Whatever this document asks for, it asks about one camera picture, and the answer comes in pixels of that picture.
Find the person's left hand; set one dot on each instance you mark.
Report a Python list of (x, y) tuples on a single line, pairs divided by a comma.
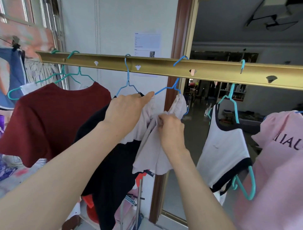
[(125, 113)]

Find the person's right hand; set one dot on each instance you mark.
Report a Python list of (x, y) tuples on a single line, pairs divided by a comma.
[(172, 135)]

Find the white lace blouse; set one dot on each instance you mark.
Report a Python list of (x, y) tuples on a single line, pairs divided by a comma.
[(149, 154)]

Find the white black-trimmed tank top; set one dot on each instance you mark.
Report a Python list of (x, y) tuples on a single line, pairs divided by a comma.
[(225, 149)]

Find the black t-shirt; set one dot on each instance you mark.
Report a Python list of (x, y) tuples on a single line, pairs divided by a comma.
[(111, 177)]

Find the dark red t-shirt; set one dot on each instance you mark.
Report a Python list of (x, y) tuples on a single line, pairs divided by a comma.
[(52, 120)]

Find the gold clothes rail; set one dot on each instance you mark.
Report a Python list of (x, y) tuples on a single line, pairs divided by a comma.
[(213, 71)]

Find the grey striped white tank top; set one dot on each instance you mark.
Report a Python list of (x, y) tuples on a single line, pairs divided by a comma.
[(27, 88)]

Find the pink t-shirt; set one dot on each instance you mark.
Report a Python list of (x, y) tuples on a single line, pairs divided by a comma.
[(279, 177)]

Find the person's right forearm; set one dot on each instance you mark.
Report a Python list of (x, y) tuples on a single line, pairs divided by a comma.
[(201, 196)]

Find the person's left forearm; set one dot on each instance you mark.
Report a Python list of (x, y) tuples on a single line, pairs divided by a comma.
[(54, 184)]

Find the white paper notice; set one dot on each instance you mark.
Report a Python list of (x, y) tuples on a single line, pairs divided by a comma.
[(146, 42)]

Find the striped rag mop head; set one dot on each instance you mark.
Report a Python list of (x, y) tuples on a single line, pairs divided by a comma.
[(40, 71)]

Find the metal mop poles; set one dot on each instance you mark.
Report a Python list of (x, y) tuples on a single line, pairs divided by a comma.
[(60, 35)]

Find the blue fabric cover white trim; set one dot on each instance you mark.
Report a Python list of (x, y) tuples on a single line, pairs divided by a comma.
[(14, 78)]

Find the orange patterned hanging sheet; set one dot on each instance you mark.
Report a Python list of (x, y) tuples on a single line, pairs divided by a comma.
[(28, 38)]

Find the white red floral cloth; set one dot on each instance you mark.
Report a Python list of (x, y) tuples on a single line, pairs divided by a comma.
[(21, 180)]

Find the grey metal window pole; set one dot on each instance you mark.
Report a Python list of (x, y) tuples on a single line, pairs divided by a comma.
[(23, 21)]

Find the window with metal bars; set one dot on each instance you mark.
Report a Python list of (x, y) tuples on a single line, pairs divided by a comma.
[(28, 9)]

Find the ceiling lamp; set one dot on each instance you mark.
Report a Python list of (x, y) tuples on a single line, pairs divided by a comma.
[(272, 16)]

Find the indoor wall shelf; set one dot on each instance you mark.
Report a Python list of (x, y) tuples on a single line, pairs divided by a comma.
[(236, 93)]

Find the brown door frame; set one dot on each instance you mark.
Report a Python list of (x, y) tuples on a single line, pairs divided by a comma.
[(182, 28)]

